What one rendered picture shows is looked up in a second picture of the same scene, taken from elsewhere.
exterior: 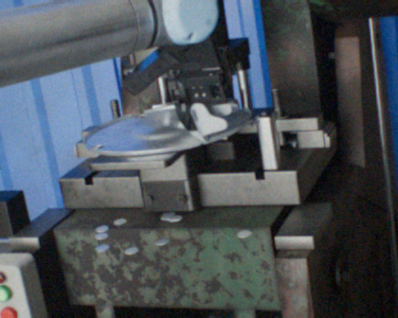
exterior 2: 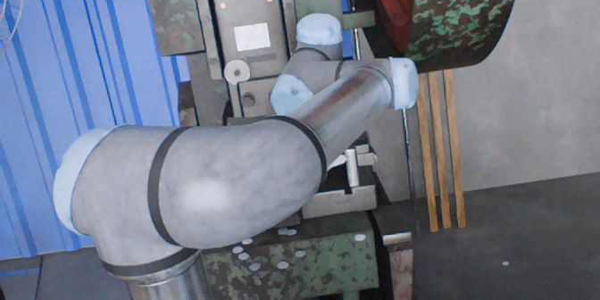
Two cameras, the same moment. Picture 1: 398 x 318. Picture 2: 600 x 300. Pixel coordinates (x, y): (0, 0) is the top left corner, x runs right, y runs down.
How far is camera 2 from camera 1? 55 cm
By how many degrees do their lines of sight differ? 22
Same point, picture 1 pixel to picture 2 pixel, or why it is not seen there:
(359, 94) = not seen: hidden behind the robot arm
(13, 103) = (22, 146)
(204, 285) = (320, 279)
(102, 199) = not seen: hidden behind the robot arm
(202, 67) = not seen: hidden behind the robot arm
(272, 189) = (357, 200)
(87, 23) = (370, 102)
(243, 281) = (351, 270)
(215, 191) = (313, 206)
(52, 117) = (58, 154)
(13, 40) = (345, 123)
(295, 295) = (403, 276)
